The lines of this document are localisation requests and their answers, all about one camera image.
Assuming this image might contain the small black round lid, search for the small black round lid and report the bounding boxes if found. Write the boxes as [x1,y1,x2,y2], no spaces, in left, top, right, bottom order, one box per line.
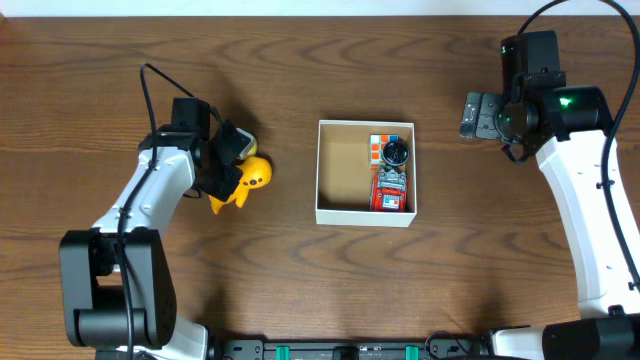
[381,140,409,167]

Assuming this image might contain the multicoloured puzzle cube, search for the multicoloured puzzle cube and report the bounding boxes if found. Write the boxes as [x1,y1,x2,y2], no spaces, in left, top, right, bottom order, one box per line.
[369,134,398,170]

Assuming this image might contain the red and grey toy truck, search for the red and grey toy truck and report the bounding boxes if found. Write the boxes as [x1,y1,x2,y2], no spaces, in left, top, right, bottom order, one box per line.
[370,168,408,212]

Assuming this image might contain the yellow grey toy ball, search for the yellow grey toy ball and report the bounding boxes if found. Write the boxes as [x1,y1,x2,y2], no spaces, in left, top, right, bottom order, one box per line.
[236,127,258,160]

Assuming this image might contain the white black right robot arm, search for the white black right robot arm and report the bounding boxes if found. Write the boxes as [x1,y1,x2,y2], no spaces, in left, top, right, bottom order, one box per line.
[460,31,639,359]

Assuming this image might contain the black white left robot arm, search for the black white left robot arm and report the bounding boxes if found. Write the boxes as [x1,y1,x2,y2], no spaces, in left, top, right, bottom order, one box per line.
[59,97,249,359]

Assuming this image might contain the open cardboard box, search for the open cardboard box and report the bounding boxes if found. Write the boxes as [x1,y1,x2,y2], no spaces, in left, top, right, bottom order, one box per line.
[315,120,418,227]

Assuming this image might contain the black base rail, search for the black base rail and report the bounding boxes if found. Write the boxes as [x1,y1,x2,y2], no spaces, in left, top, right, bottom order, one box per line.
[207,335,491,360]

